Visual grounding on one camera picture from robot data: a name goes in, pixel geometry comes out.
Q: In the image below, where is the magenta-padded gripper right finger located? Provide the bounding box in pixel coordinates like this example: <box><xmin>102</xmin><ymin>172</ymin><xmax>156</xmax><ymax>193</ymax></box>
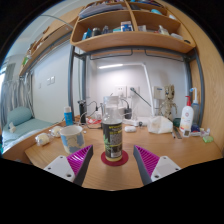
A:
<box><xmin>133</xmin><ymin>144</ymin><xmax>182</xmax><ymax>187</ymax></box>

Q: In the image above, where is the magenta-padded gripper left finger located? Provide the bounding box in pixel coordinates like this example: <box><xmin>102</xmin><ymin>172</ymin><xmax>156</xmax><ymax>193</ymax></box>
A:
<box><xmin>43</xmin><ymin>144</ymin><xmax>95</xmax><ymax>187</ymax></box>

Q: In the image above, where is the clear bottle with dark label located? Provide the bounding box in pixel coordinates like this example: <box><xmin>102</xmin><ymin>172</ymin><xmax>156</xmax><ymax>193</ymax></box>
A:
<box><xmin>100</xmin><ymin>95</ymin><xmax>124</xmax><ymax>163</ymax></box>

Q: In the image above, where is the cream mug with blue patches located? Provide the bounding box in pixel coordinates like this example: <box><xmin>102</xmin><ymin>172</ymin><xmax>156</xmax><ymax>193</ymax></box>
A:
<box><xmin>59</xmin><ymin>124</ymin><xmax>86</xmax><ymax>154</ymax></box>

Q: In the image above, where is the wrapped bread roll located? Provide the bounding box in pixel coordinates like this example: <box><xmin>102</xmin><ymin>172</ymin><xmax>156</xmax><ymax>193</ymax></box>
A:
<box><xmin>49</xmin><ymin>125</ymin><xmax>64</xmax><ymax>138</ymax></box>
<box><xmin>34</xmin><ymin>132</ymin><xmax>51</xmax><ymax>147</ymax></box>

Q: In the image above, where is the flat round red coaster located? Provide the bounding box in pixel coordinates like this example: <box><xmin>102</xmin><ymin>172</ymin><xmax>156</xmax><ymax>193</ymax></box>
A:
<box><xmin>100</xmin><ymin>149</ymin><xmax>130</xmax><ymax>167</ymax></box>

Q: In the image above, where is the white crumpled paper bag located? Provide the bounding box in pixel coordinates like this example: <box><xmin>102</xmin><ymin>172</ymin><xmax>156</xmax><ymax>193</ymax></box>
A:
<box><xmin>147</xmin><ymin>115</ymin><xmax>174</xmax><ymax>135</ymax></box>

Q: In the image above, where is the white oval gadget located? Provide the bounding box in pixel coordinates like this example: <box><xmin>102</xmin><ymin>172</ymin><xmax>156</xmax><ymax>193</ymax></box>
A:
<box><xmin>123</xmin><ymin>125</ymin><xmax>138</xmax><ymax>133</ymax></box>

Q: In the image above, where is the blue tube with white cap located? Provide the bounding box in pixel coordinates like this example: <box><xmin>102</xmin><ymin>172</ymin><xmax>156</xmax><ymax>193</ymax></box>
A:
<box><xmin>63</xmin><ymin>106</ymin><xmax>74</xmax><ymax>127</ymax></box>

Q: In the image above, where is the teal bed mattress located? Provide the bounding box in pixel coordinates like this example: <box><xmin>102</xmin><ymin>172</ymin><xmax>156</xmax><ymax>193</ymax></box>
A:
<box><xmin>1</xmin><ymin>118</ymin><xmax>54</xmax><ymax>144</ymax></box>

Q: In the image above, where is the white pump bottle red top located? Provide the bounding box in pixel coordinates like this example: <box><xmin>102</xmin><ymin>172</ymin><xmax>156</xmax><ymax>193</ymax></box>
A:
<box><xmin>179</xmin><ymin>95</ymin><xmax>195</xmax><ymax>138</ymax></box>

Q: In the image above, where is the small green box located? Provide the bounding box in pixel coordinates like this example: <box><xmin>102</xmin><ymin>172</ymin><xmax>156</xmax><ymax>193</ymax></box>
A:
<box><xmin>202</xmin><ymin>135</ymin><xmax>214</xmax><ymax>144</ymax></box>

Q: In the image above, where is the black cylindrical device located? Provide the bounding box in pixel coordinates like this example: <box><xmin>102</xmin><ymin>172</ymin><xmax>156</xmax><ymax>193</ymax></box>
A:
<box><xmin>77</xmin><ymin>99</ymin><xmax>88</xmax><ymax>124</ymax></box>

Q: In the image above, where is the black plug adapter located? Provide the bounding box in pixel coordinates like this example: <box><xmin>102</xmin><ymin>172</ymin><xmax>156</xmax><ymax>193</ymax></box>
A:
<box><xmin>124</xmin><ymin>107</ymin><xmax>133</xmax><ymax>120</ymax></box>

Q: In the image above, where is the brown tree creature figurine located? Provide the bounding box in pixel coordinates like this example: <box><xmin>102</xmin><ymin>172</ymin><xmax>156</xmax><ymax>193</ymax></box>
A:
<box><xmin>159</xmin><ymin>84</ymin><xmax>178</xmax><ymax>121</ymax></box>

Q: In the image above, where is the clear blue spray bottle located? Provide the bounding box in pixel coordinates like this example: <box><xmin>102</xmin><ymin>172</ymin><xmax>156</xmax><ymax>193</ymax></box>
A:
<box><xmin>189</xmin><ymin>87</ymin><xmax>201</xmax><ymax>126</ymax></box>

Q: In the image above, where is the teal pillow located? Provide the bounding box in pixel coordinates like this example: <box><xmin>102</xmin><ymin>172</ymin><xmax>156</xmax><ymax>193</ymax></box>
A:
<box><xmin>6</xmin><ymin>106</ymin><xmax>34</xmax><ymax>127</ymax></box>

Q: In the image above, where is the grey striped curtain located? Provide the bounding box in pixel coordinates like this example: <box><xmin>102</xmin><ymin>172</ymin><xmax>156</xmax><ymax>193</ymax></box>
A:
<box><xmin>0</xmin><ymin>78</ymin><xmax>33</xmax><ymax>124</ymax></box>

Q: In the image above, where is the white desk lamp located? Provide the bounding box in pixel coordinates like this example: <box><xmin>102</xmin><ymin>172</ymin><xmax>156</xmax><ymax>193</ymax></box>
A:
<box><xmin>98</xmin><ymin>62</ymin><xmax>156</xmax><ymax>118</ymax></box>

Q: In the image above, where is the wooden shelf unit with items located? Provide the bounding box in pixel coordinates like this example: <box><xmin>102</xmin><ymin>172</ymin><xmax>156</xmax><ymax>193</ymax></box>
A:
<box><xmin>69</xmin><ymin>0</ymin><xmax>197</xmax><ymax>54</ymax></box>

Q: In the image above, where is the white wall socket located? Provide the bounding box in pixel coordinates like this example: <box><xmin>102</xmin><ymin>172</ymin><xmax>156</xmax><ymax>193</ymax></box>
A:
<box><xmin>128</xmin><ymin>85</ymin><xmax>140</xmax><ymax>98</ymax></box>
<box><xmin>114</xmin><ymin>85</ymin><xmax>128</xmax><ymax>98</ymax></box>

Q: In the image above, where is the grey metal bed frame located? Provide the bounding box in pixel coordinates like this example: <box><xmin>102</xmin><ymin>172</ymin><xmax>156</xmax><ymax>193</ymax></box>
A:
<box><xmin>67</xmin><ymin>44</ymin><xmax>205</xmax><ymax>126</ymax></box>

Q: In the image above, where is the white wall switch plate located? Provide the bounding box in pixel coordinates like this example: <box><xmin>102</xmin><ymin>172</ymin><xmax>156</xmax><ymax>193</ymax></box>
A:
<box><xmin>46</xmin><ymin>75</ymin><xmax>56</xmax><ymax>86</ymax></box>

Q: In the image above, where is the wooden bunk bed rail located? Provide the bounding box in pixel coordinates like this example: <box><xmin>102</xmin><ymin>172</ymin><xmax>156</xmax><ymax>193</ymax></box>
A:
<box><xmin>18</xmin><ymin>6</ymin><xmax>84</xmax><ymax>78</ymax></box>

